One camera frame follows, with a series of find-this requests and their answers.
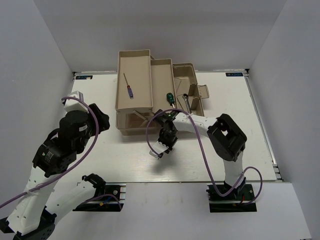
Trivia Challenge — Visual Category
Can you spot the red blue handle screwdriver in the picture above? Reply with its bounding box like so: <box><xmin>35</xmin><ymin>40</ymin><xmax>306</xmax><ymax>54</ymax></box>
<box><xmin>123</xmin><ymin>73</ymin><xmax>134</xmax><ymax>99</ymax></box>

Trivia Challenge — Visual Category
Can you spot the green stubby screwdriver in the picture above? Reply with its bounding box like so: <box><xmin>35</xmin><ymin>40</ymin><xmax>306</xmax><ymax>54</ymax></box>
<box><xmin>166</xmin><ymin>92</ymin><xmax>175</xmax><ymax>109</ymax></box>

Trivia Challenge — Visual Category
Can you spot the large silver ratchet wrench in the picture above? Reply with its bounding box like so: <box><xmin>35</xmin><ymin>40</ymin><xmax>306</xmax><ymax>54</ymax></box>
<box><xmin>182</xmin><ymin>93</ymin><xmax>192</xmax><ymax>114</ymax></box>

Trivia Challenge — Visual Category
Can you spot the beige plastic toolbox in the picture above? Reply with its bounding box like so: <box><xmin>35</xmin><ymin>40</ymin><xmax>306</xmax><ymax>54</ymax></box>
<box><xmin>115</xmin><ymin>49</ymin><xmax>210</xmax><ymax>136</ymax></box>

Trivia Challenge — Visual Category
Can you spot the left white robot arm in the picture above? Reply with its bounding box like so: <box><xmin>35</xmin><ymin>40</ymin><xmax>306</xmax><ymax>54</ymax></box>
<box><xmin>0</xmin><ymin>102</ymin><xmax>110</xmax><ymax>240</ymax></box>

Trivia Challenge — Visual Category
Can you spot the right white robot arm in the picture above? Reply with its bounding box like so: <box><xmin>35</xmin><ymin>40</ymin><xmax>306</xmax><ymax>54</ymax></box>
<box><xmin>149</xmin><ymin>110</ymin><xmax>247</xmax><ymax>200</ymax></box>

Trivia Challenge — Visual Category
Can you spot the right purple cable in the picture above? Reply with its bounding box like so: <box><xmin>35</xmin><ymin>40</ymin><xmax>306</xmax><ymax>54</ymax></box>
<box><xmin>145</xmin><ymin>108</ymin><xmax>263</xmax><ymax>206</ymax></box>

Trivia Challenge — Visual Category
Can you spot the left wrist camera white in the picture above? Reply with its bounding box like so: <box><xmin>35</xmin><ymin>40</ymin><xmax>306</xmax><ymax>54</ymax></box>
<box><xmin>62</xmin><ymin>91</ymin><xmax>89</xmax><ymax>113</ymax></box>

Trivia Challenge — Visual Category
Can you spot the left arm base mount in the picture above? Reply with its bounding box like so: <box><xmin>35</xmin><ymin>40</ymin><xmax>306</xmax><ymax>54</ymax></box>
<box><xmin>72</xmin><ymin>183</ymin><xmax>126</xmax><ymax>213</ymax></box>

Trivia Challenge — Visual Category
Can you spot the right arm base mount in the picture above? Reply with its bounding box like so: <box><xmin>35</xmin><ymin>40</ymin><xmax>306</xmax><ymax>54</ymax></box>
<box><xmin>206</xmin><ymin>184</ymin><xmax>257</xmax><ymax>213</ymax></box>

